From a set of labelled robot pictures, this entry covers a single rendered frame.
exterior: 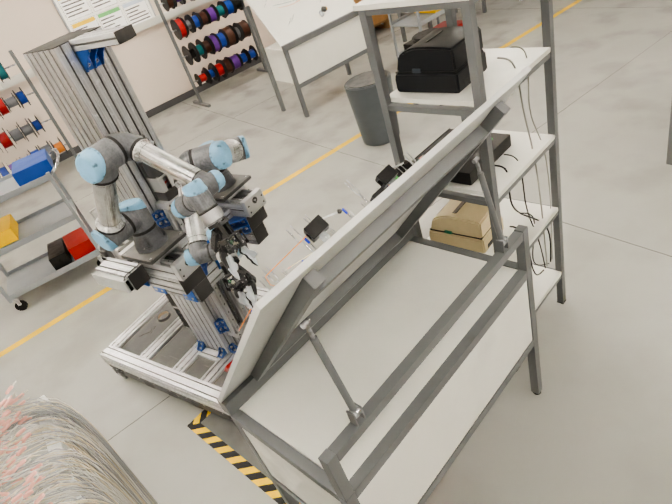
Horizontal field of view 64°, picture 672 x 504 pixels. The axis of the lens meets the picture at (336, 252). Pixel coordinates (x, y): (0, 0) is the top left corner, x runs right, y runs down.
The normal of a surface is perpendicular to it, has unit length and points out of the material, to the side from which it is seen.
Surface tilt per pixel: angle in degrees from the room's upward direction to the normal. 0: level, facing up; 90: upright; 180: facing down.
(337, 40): 90
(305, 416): 0
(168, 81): 90
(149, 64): 90
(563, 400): 0
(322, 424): 0
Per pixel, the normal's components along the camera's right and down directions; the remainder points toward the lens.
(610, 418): -0.28, -0.78
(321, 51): 0.59, 0.32
